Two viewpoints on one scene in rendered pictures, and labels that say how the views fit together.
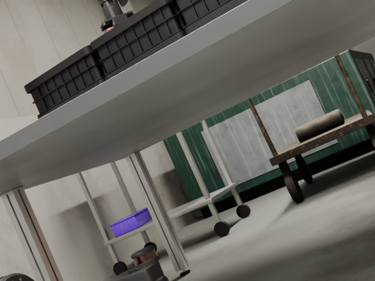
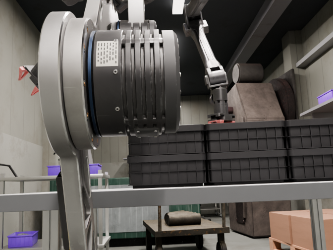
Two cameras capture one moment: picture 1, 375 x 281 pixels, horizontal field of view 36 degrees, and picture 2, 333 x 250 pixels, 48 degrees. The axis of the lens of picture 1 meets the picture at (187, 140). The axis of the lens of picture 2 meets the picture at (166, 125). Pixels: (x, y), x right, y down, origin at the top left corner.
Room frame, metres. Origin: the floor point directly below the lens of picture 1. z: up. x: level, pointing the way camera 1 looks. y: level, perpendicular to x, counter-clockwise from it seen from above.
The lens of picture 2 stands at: (0.50, 0.88, 0.71)
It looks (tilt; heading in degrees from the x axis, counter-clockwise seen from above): 9 degrees up; 334
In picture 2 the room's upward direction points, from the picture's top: 2 degrees counter-clockwise
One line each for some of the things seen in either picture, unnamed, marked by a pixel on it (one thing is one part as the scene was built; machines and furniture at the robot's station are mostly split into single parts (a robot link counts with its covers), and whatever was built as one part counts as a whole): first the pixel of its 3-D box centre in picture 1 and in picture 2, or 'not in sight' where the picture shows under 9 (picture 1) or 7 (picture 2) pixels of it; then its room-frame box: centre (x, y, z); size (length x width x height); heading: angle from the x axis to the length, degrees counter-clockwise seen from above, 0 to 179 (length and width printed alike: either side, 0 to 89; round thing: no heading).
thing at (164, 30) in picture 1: (167, 39); (239, 144); (1.79, -0.07, 0.87); 0.40 x 0.30 x 0.11; 152
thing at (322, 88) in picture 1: (293, 129); (130, 207); (5.84, -1.04, 0.41); 2.05 x 1.88 x 0.83; 157
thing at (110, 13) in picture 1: (114, 13); (221, 110); (1.73, 0.05, 1.00); 0.10 x 0.07 x 0.07; 107
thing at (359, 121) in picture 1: (313, 110); (180, 207); (3.89, -0.87, 0.49); 1.23 x 0.72 x 0.97; 167
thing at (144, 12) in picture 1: (160, 25); (238, 132); (1.79, -0.07, 0.92); 0.40 x 0.30 x 0.02; 152
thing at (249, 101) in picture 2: not in sight; (253, 148); (4.87, -2.61, 1.20); 1.31 x 1.08 x 2.40; 157
